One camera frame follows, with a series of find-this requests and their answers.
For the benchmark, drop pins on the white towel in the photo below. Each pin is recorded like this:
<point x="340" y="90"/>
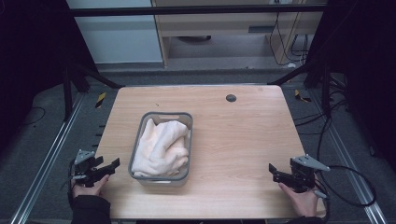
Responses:
<point x="160" y="149"/>

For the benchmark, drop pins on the white cabinet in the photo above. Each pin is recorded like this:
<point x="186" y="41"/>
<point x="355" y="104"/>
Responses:
<point x="118" y="37"/>

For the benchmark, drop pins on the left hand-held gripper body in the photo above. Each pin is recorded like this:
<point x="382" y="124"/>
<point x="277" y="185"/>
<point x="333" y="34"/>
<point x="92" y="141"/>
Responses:
<point x="84" y="169"/>

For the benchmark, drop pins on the yellow black striped tape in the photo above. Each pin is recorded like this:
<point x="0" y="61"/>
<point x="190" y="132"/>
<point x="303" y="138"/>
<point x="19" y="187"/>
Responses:
<point x="100" y="100"/>
<point x="300" y="96"/>

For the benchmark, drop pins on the black metal stand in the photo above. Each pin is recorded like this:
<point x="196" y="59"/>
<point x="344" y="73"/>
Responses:
<point x="67" y="93"/>
<point x="326" y="90"/>

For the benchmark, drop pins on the grey plastic basket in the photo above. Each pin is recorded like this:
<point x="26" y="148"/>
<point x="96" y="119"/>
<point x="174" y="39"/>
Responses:
<point x="136" y="146"/>

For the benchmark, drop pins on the round grey table grommet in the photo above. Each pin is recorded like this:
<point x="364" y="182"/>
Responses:
<point x="231" y="98"/>

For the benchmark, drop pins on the light wooden desk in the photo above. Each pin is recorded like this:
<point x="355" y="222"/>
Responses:
<point x="218" y="25"/>

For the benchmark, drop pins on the black curtain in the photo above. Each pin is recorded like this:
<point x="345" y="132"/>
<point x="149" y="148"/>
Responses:
<point x="31" y="62"/>
<point x="364" y="62"/>

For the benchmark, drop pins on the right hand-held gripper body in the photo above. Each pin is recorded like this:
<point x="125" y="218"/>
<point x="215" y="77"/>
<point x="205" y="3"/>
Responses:
<point x="303" y="175"/>

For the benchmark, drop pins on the aluminium floor rail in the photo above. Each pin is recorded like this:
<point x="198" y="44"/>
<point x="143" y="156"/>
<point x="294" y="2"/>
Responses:
<point x="46" y="161"/>
<point x="348" y="161"/>

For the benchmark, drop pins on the person's right hand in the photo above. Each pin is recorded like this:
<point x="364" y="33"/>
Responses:
<point x="303" y="203"/>

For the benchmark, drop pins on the black horizontal frame bar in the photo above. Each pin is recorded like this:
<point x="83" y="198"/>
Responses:
<point x="193" y="10"/>

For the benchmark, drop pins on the person's left hand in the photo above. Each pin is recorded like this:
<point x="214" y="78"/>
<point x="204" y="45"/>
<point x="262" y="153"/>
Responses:
<point x="90" y="190"/>

